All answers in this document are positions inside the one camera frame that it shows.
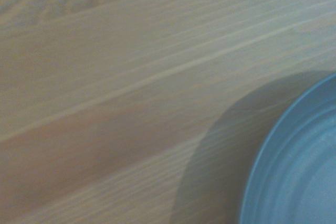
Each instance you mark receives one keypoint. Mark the blue plastic plate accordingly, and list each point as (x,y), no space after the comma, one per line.
(302,171)

